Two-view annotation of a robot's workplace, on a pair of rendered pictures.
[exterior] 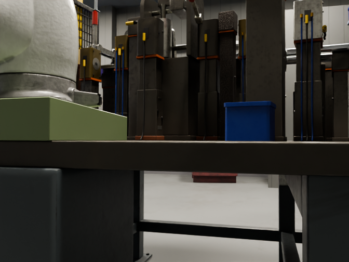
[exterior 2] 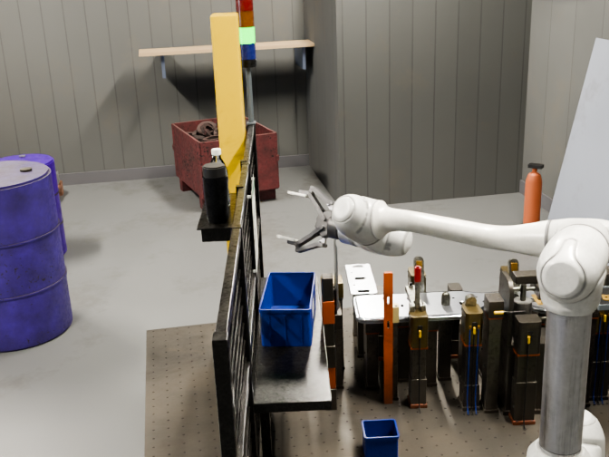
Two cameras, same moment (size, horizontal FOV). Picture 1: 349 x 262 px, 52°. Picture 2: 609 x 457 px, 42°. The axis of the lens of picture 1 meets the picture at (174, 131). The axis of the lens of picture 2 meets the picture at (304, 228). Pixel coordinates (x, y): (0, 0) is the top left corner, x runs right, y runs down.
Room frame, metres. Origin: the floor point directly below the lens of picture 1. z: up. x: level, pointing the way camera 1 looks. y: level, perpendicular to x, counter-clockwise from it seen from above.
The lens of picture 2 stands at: (-0.68, 1.67, 2.24)
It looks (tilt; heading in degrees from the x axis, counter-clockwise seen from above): 20 degrees down; 336
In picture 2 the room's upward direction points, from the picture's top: 2 degrees counter-clockwise
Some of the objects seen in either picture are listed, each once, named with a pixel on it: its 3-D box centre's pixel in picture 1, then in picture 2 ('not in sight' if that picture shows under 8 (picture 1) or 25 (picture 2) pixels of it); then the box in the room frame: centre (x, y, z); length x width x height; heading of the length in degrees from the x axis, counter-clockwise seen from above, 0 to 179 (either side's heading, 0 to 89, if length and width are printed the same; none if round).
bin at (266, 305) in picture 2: not in sight; (289, 307); (1.55, 0.73, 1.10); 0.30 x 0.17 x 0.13; 151
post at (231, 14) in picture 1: (228, 76); (584, 352); (1.11, -0.17, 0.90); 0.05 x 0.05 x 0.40; 67
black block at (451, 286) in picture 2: not in sight; (453, 319); (1.62, 0.01, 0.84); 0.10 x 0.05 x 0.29; 157
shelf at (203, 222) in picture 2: not in sight; (224, 199); (1.68, 0.88, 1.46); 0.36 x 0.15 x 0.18; 157
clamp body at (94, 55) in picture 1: (88, 94); (418, 361); (1.37, 0.33, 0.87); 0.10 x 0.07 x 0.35; 157
